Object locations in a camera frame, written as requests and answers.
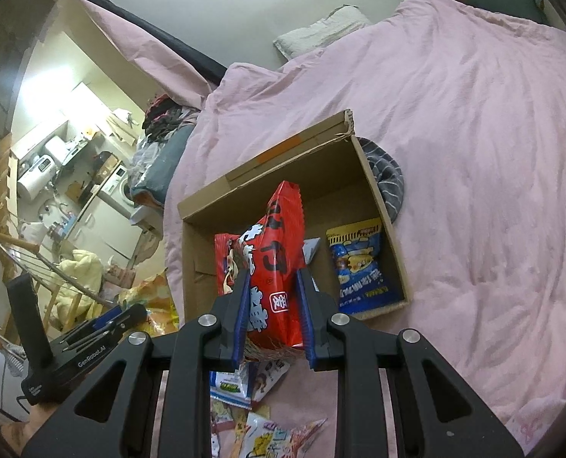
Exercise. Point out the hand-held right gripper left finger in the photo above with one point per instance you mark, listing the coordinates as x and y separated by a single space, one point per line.
240 315

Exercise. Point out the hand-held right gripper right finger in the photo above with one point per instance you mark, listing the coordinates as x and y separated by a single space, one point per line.
307 319

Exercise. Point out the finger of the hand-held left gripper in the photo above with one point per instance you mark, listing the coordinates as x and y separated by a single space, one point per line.
130 314
97 335

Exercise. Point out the red cartoon face snack packet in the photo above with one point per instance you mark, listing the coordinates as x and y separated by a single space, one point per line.
226 257

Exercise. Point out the blue white snack packet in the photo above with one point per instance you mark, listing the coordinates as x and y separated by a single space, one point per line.
228 384

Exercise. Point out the blue yellow bear snack packet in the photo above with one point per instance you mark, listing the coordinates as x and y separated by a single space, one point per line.
359 267

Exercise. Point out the red candy packet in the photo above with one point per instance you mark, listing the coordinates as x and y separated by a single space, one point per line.
278 248

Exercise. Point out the brown cardboard box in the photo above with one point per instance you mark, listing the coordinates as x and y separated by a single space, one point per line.
340 186

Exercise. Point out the yellow orange plastic bag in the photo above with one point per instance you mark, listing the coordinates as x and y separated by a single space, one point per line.
156 305

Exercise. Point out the pink patterned bag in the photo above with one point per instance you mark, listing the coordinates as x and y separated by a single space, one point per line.
119 276

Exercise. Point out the pale yellow quilt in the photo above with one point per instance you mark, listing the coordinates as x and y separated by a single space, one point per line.
80 276

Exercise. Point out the white floor cabinet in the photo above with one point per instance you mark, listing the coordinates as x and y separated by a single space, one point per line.
101 229

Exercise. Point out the metal drying rack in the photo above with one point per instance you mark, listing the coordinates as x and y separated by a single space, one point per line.
20 243

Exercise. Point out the white washing machine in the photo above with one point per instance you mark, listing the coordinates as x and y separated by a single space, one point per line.
120 191

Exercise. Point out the grey blue cloth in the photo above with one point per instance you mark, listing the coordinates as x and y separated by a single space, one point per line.
161 167

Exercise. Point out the grey striped cloth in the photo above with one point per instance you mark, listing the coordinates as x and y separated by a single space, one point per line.
388 176

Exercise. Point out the white water heater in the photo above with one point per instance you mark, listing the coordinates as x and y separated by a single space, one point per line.
34 179

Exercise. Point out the white cylindrical appliance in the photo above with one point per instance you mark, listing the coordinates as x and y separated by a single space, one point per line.
56 149

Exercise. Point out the pile of dark clothes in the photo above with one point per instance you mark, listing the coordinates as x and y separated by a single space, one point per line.
166 114

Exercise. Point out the pink hanging sheet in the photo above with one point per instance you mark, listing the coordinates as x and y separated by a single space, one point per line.
144 43

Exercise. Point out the grey pillow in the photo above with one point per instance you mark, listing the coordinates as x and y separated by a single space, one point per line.
316 33

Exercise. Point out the white wall cabinet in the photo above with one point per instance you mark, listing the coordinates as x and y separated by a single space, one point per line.
39 138

